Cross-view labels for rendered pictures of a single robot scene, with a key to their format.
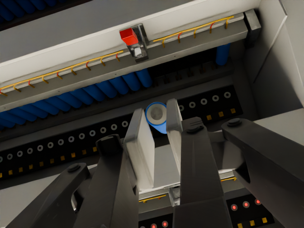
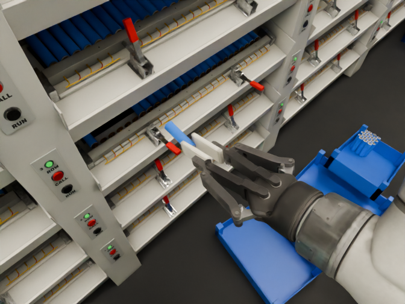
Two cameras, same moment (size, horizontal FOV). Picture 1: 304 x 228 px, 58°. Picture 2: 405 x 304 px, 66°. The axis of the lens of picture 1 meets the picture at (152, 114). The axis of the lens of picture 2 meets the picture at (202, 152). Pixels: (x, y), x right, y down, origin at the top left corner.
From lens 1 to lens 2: 48 cm
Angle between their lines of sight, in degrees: 62
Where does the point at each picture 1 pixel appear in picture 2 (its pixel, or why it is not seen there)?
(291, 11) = (90, 184)
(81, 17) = not seen: hidden behind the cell
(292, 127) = (81, 132)
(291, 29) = (90, 177)
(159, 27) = (143, 145)
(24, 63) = (204, 109)
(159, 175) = (157, 80)
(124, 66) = (156, 117)
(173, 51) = (132, 133)
